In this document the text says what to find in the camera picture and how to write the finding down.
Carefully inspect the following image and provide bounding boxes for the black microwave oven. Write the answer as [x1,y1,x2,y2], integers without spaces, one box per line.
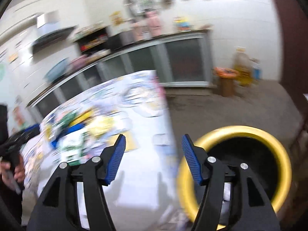
[107,30,135,51]

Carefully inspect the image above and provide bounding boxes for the green white carton box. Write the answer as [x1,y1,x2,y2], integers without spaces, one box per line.
[57,112,77,135]

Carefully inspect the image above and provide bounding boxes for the silver range hood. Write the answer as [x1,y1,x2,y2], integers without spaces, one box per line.
[31,10,76,55]

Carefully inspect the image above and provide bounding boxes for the pink thermos left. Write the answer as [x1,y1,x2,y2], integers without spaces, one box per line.
[131,21,145,41]

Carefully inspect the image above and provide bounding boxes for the person's left hand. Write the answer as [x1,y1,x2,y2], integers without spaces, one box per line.
[1,155,25,194]

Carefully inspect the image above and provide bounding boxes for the blue plastic basket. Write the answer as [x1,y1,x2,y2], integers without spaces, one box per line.
[44,58,69,83]

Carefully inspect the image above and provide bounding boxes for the pink plastic basin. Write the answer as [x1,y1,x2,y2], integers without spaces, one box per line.
[67,55,88,74]

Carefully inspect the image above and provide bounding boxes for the kitchen counter cabinet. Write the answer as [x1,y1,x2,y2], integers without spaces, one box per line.
[27,30,213,123]

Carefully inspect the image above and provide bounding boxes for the white green wrapper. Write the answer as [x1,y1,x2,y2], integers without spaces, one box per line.
[57,131,87,165]

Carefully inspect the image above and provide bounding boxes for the brown plastic waste bucket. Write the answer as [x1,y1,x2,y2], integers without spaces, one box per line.
[215,67,239,97]

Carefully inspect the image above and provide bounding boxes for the cartoon astronaut tablecloth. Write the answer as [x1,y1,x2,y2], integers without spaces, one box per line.
[20,70,180,210]

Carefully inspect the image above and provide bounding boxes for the yellow red long box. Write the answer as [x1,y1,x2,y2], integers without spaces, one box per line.
[69,110,95,127]

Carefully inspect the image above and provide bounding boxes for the yellow rimmed black trash bin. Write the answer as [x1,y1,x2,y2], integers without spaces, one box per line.
[177,126,292,230]

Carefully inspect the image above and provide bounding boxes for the black spice shelf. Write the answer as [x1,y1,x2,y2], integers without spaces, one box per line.
[73,26,110,55]

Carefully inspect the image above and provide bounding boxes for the dark red wooden door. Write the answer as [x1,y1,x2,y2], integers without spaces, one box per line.
[264,0,308,102]

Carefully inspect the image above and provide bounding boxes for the pink thermos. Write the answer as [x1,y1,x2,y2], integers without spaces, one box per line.
[131,21,145,41]
[146,11,162,37]

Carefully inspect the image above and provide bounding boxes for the yellow wall poster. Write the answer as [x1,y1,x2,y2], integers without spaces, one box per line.
[110,10,124,26]

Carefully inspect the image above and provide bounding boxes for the yellow detergent bottles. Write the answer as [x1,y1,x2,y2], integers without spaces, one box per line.
[174,17,191,32]

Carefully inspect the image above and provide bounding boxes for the large cooking oil jug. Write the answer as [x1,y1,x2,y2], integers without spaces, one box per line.
[233,46,253,87]

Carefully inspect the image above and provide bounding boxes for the yellow plastic bag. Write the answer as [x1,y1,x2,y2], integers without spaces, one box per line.
[87,115,114,137]

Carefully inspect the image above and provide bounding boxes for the blue glove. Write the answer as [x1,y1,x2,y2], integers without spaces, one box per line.
[50,123,86,150]

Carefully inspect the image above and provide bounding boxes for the blue label water bottle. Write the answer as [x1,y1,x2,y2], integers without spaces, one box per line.
[251,59,261,82]

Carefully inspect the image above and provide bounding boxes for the pink thermos right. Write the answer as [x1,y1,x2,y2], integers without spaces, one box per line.
[146,11,162,37]

